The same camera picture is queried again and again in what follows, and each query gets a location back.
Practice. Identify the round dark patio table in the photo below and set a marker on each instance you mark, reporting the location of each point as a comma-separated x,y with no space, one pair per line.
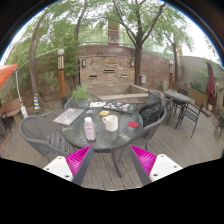
176,96

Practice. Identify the small tape roll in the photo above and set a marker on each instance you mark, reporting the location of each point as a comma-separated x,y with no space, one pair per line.
100,117

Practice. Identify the white printed paper sheet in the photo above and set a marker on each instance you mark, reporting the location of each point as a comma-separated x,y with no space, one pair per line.
97,104

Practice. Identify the closed maroon patio umbrella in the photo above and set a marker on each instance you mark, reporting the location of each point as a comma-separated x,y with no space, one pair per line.
210,83

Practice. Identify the orange canopy tent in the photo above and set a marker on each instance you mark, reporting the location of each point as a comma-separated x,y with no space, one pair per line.
6,71

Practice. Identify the grey wall utility box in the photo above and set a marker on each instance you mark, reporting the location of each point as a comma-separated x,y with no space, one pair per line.
143,79

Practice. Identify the flat round red coaster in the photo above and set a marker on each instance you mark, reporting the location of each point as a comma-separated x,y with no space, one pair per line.
133,124

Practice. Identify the black wall lantern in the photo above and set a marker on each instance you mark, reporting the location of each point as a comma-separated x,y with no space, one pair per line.
83,63
132,63

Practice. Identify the slender tree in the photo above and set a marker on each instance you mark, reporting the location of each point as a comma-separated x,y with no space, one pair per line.
175,63

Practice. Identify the large forked tree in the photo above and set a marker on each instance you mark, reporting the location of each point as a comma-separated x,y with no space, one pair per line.
137,63

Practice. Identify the black jacket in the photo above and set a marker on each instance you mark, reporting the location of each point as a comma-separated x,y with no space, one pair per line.
151,111

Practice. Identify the leaning tree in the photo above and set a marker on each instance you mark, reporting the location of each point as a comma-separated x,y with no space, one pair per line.
32,66

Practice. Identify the silver laptop with stickers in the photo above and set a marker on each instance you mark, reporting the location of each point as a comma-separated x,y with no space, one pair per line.
69,116

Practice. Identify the pink drink bottle white cap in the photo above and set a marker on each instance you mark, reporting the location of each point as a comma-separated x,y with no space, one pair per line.
89,130

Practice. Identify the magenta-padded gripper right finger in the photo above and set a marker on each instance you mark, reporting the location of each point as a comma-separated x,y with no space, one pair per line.
165,166

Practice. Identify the yellow card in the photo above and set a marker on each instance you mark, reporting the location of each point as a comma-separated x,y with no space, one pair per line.
104,113

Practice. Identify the white ceramic mug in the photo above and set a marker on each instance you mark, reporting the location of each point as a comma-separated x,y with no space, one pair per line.
111,123

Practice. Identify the thin-trunk tree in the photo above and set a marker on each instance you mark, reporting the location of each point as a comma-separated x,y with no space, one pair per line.
78,26

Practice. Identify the black metal patio chair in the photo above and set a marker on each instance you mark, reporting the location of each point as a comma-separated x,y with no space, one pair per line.
191,115
182,91

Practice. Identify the wooden lamp post globe light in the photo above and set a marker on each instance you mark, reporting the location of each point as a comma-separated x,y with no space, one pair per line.
61,80
171,75

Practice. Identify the potted green plant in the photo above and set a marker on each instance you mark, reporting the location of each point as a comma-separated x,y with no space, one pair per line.
81,94

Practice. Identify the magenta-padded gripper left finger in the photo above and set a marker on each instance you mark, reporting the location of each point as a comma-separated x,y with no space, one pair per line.
56,166

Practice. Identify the blue yellow striped cone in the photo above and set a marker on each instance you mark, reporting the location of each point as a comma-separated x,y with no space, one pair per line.
36,103

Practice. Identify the small colourful card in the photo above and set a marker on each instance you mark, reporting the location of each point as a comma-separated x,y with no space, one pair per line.
91,111

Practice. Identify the black laptop with stickers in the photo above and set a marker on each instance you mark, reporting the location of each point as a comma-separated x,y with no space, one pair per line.
120,107

